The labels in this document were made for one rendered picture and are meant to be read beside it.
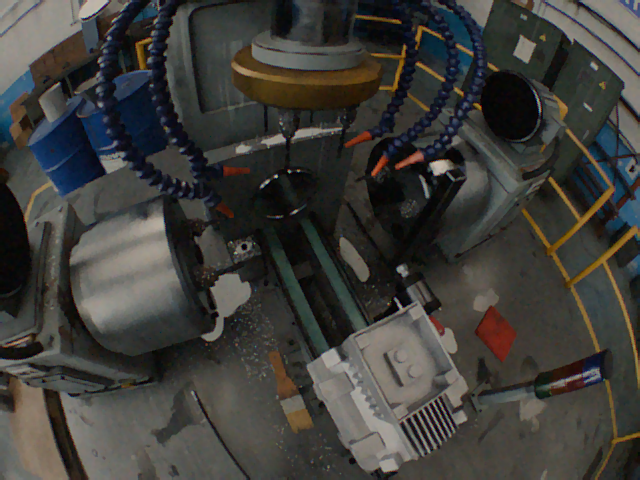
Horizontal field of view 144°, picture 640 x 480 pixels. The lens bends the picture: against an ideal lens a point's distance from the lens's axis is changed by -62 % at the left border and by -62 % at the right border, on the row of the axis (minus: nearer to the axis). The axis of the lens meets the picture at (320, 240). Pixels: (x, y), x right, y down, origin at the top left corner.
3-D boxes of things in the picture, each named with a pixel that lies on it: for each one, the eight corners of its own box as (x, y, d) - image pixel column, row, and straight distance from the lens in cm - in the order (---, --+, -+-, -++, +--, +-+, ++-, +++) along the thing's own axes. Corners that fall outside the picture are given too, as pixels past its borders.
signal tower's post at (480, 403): (467, 394, 79) (598, 360, 51) (485, 378, 83) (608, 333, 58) (477, 415, 82) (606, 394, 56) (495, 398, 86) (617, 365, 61)
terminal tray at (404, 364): (336, 347, 37) (346, 337, 30) (399, 315, 41) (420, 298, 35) (375, 421, 38) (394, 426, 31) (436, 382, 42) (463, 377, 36)
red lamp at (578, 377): (562, 375, 57) (579, 370, 55) (573, 357, 62) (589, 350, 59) (569, 397, 60) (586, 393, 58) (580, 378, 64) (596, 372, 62)
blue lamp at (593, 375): (579, 370, 55) (598, 363, 53) (589, 350, 59) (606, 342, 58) (586, 393, 58) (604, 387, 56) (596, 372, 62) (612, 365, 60)
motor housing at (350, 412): (303, 369, 52) (309, 356, 33) (388, 328, 57) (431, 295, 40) (349, 456, 54) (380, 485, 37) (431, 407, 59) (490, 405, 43)
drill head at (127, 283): (92, 281, 76) (34, 224, 62) (213, 236, 65) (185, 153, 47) (103, 378, 67) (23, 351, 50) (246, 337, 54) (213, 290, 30)
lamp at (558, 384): (546, 380, 60) (562, 375, 57) (558, 362, 64) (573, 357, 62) (553, 401, 63) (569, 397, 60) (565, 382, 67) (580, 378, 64)
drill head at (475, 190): (328, 200, 69) (344, 117, 53) (438, 171, 93) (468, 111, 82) (378, 284, 60) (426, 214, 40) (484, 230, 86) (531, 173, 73)
